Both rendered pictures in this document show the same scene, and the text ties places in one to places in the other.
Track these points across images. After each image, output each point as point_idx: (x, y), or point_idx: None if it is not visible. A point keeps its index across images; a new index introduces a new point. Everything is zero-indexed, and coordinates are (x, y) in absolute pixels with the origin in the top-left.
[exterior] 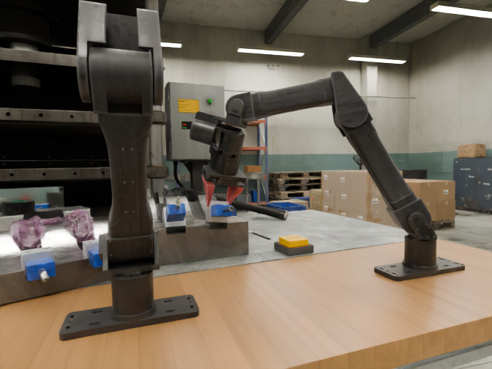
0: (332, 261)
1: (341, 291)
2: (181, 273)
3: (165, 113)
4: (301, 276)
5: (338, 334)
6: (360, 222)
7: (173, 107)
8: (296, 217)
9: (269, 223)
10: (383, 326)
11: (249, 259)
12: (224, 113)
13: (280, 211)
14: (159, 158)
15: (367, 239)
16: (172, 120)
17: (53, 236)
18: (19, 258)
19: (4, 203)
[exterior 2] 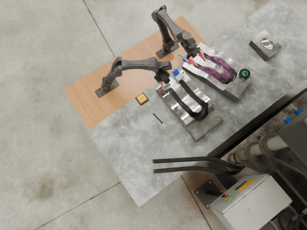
0: (129, 91)
1: (128, 70)
2: (170, 72)
3: (247, 152)
4: (138, 77)
5: (130, 53)
6: (112, 160)
7: (256, 176)
8: (147, 172)
9: (160, 148)
10: (122, 57)
11: (154, 87)
12: (216, 208)
13: (156, 169)
14: (240, 152)
15: (115, 122)
16: (253, 175)
17: (209, 63)
18: (206, 53)
19: (244, 68)
